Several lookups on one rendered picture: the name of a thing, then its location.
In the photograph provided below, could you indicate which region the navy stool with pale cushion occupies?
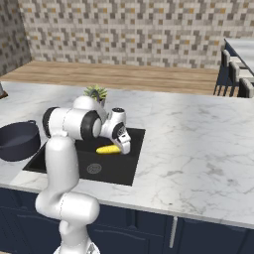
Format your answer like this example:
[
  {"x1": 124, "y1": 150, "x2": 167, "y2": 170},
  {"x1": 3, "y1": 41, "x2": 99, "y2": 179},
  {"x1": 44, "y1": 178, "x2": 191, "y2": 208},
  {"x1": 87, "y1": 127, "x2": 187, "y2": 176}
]
[
  {"x1": 225, "y1": 61, "x2": 243, "y2": 98},
  {"x1": 236, "y1": 77, "x2": 254, "y2": 99},
  {"x1": 213, "y1": 49, "x2": 233, "y2": 97}
]

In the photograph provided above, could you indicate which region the black sink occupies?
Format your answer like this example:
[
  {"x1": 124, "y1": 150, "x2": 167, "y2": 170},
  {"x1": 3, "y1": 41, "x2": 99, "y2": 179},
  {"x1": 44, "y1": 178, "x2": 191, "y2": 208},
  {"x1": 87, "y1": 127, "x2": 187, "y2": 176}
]
[{"x1": 22, "y1": 127, "x2": 147, "y2": 188}]

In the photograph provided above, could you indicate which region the navy cupboard door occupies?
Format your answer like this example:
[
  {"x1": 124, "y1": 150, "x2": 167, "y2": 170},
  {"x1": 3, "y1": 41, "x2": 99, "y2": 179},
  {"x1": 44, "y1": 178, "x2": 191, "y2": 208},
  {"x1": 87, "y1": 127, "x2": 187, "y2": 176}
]
[
  {"x1": 0, "y1": 187, "x2": 63, "y2": 254},
  {"x1": 86, "y1": 203, "x2": 175, "y2": 254},
  {"x1": 174, "y1": 215, "x2": 254, "y2": 254}
]

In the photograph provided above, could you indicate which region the silver cupboard handle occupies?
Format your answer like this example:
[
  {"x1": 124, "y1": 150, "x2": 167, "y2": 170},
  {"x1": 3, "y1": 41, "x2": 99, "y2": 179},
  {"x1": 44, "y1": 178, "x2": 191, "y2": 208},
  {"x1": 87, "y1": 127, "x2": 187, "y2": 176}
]
[{"x1": 169, "y1": 215, "x2": 179, "y2": 249}]

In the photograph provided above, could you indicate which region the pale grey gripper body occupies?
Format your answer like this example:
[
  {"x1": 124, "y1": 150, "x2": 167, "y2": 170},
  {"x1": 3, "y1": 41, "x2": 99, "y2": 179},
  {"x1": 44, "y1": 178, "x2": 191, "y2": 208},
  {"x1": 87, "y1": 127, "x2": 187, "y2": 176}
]
[{"x1": 115, "y1": 130, "x2": 133, "y2": 156}]

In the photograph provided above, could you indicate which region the yellow corn cob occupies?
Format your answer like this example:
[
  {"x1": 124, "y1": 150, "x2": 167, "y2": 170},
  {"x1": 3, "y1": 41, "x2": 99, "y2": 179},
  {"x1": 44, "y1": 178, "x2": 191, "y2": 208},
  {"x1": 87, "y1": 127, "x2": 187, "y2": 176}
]
[{"x1": 95, "y1": 144, "x2": 123, "y2": 156}]

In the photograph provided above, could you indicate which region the green potted plant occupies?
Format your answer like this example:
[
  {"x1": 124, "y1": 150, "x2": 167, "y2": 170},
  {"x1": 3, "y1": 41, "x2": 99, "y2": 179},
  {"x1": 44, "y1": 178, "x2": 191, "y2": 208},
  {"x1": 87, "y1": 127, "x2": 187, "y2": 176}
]
[{"x1": 82, "y1": 84, "x2": 109, "y2": 107}]

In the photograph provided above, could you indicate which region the dark navy pot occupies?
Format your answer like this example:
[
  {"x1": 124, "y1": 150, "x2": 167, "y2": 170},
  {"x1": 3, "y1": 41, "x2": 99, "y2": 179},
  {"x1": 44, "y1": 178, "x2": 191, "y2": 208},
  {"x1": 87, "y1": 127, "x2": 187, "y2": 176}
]
[{"x1": 0, "y1": 119, "x2": 42, "y2": 163}]

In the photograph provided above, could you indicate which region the navy island with white top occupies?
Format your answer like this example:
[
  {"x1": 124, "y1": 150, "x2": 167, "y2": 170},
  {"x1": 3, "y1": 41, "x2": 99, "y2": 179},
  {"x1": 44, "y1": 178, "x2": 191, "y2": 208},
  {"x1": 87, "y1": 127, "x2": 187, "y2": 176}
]
[{"x1": 223, "y1": 37, "x2": 254, "y2": 79}]

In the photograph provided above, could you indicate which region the grey sink tap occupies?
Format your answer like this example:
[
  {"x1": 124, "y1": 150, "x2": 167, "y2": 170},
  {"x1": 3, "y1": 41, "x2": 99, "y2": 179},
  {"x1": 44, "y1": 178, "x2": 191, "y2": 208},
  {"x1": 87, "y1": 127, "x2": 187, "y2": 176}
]
[{"x1": 89, "y1": 88, "x2": 103, "y2": 103}]

